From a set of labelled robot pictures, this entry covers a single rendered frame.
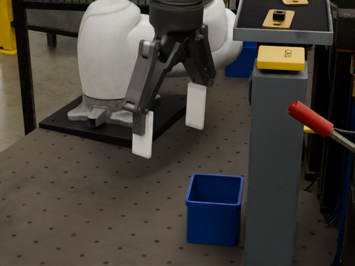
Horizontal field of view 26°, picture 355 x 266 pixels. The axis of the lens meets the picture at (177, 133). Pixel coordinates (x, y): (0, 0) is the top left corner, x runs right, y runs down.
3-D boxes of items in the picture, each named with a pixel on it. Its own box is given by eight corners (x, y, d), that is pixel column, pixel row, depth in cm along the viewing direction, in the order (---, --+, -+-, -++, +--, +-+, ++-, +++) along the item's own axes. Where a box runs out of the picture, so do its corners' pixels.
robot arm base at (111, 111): (57, 126, 184) (55, 104, 181) (97, 92, 202) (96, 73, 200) (128, 134, 178) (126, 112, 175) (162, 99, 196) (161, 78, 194)
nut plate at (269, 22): (288, 30, 108) (289, 21, 108) (261, 28, 109) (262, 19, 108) (295, 12, 115) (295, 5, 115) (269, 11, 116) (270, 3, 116)
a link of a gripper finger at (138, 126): (147, 100, 105) (133, 106, 102) (145, 134, 107) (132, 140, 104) (138, 97, 105) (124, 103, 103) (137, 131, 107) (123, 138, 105)
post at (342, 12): (345, 214, 151) (367, 17, 133) (319, 212, 151) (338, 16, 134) (344, 201, 155) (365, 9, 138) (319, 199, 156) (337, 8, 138)
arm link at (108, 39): (77, 80, 195) (69, -5, 186) (148, 73, 198) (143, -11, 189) (83, 104, 181) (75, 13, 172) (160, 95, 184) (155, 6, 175)
